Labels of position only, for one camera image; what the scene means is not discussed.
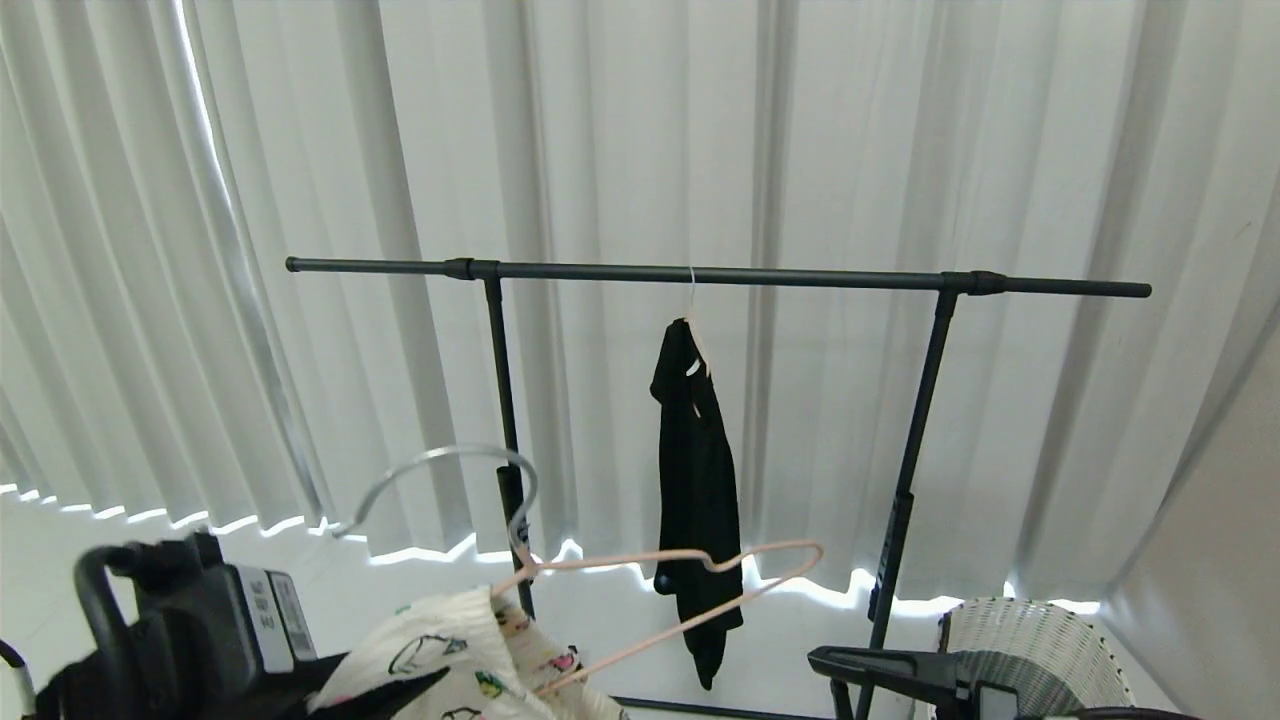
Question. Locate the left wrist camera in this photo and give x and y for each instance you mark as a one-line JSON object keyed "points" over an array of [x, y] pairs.
{"points": [[220, 630]]}

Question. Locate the pink clothes hanger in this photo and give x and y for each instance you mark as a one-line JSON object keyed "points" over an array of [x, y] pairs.
{"points": [[640, 558], [692, 300]]}

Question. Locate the cream printed garment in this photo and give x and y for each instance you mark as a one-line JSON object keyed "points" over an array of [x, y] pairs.
{"points": [[470, 650]]}

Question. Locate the black clothes rack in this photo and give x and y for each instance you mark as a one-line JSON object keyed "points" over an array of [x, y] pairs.
{"points": [[700, 274]]}

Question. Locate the white laundry basket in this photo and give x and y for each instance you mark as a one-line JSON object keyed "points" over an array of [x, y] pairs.
{"points": [[1060, 640]]}

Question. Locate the black garment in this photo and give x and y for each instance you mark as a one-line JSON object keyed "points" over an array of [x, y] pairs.
{"points": [[695, 480]]}

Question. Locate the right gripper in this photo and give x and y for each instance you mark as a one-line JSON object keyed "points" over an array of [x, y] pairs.
{"points": [[990, 702]]}

